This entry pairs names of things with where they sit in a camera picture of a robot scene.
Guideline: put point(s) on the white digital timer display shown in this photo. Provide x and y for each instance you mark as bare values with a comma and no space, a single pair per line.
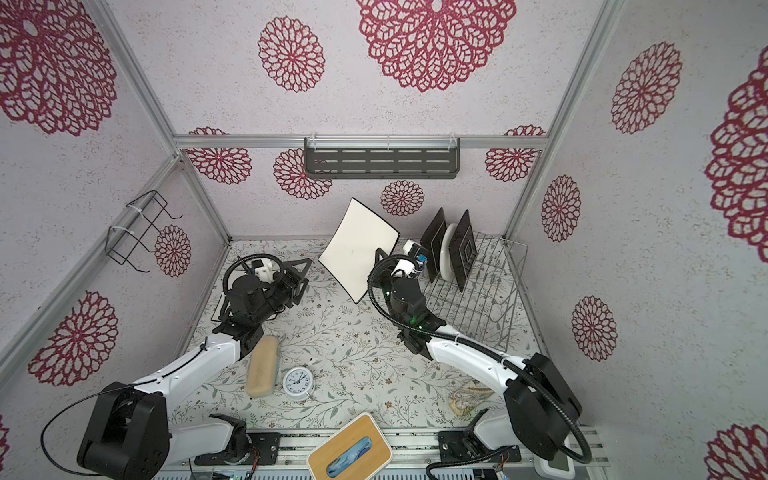
559,468

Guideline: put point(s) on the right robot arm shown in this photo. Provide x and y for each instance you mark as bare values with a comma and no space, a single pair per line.
541,411

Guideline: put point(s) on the grey wall shelf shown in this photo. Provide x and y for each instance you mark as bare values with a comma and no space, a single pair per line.
388,159

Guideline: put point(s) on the black square plate outer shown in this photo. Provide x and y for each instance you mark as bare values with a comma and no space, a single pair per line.
432,240

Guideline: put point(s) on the metal wire dish rack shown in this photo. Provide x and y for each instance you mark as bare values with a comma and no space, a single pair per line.
489,309

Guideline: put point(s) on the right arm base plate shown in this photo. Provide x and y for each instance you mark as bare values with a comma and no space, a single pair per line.
456,445

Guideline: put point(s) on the bamboo lid tissue box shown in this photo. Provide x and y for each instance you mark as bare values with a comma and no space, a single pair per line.
358,451

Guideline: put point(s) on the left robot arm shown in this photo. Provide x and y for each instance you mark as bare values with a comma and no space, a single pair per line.
129,434

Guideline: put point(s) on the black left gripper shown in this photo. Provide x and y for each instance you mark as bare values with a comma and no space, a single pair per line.
289,285

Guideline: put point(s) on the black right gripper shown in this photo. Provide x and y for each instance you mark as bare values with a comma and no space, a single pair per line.
383,254

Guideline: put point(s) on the white square plate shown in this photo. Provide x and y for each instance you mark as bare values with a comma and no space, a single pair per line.
216,313
350,255

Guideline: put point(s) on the black square plate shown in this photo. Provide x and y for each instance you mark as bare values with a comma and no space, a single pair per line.
462,250
432,240

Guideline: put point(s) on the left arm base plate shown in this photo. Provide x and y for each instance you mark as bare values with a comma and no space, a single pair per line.
243,446

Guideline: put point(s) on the white round floral plate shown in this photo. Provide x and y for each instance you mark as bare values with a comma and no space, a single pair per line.
446,269

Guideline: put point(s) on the black wire wall basket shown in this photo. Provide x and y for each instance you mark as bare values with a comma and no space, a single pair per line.
122,240

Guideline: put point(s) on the small white alarm clock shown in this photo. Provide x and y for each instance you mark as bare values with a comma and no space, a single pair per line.
298,383

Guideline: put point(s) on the black square plate inner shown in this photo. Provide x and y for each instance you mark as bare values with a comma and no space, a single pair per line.
462,250

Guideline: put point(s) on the beige glasses case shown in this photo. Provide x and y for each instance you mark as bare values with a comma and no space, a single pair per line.
263,367

